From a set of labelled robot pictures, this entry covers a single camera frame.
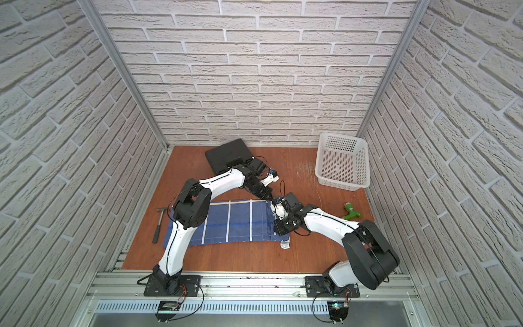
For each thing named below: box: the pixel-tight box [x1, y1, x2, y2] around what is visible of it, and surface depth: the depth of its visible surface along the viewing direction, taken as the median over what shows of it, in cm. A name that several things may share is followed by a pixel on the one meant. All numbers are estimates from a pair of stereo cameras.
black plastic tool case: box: [204, 138, 255, 174], surface depth 114 cm
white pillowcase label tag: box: [279, 239, 291, 251], surface depth 84 cm
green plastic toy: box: [343, 202, 363, 221], surface depth 94 cm
